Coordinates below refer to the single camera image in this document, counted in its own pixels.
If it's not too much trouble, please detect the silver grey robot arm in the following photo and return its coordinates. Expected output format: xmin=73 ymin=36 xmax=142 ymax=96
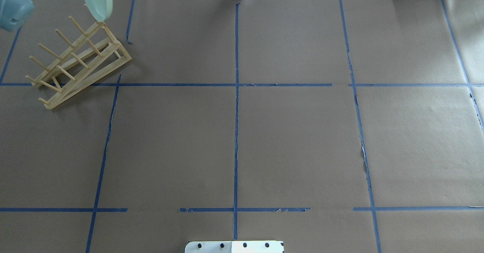
xmin=0 ymin=0 xmax=34 ymax=32

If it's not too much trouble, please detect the wooden dish rack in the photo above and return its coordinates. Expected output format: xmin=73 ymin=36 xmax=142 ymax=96
xmin=25 ymin=16 xmax=132 ymax=110

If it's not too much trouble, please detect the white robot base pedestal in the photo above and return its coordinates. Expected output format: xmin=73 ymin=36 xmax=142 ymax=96
xmin=185 ymin=240 xmax=285 ymax=253

